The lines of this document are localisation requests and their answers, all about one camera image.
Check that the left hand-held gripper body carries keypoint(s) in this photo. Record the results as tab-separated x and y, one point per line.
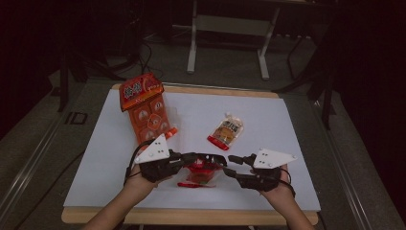
154	159

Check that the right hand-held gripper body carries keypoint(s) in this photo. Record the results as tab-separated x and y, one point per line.
268	169

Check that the red and black snack packet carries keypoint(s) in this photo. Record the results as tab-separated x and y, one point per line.
202	172

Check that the clear plastic container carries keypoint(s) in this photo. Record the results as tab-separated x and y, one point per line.
176	118

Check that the large orange snack packet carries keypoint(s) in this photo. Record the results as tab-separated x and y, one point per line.
143	108

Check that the person's right hand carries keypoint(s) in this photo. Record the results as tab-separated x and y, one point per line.
281	191

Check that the person's left hand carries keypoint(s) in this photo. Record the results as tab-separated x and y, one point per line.
140	185

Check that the small clear orange snack packet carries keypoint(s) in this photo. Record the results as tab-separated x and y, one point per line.
225	132

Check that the white table mat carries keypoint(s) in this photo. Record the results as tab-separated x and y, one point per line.
255	111

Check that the black metal stand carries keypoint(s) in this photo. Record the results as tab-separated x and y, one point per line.
327	102

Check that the grey metal floor rail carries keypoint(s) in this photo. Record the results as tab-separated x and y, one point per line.
343	166
28	166

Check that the black floor socket frame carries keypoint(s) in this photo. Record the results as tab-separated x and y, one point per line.
76	118

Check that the white metal table frame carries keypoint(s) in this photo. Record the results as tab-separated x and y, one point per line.
230	25

